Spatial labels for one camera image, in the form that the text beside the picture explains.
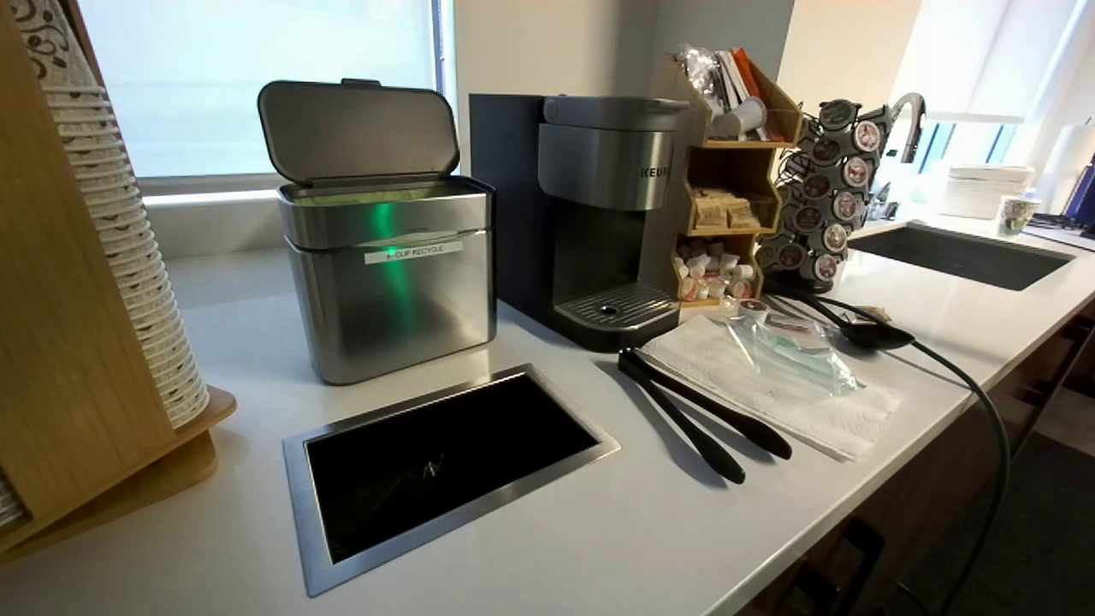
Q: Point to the black coffee machine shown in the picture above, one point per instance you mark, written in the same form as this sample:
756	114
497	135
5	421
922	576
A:
572	192

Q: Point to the coffee pod carousel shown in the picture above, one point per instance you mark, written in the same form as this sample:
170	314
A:
822	190

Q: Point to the stack of paper cups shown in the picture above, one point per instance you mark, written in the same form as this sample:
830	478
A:
98	154

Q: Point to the black plastic tongs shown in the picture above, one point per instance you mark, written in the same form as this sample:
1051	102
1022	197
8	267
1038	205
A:
681	402

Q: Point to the stainless steel bin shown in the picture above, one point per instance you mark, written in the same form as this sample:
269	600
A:
391	249

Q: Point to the wooden condiment organizer rack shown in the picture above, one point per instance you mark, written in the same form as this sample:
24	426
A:
733	127

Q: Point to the clear plastic bag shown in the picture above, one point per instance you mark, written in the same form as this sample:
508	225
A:
776	371

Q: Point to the kitchen sink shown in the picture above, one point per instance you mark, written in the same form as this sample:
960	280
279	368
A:
962	255

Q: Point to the sink faucet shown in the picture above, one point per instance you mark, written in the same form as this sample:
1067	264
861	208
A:
904	126

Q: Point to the wooden cup dispenser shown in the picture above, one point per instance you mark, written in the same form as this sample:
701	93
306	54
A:
83	430

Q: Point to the countertop trash chute frame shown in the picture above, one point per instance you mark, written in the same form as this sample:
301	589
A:
385	484

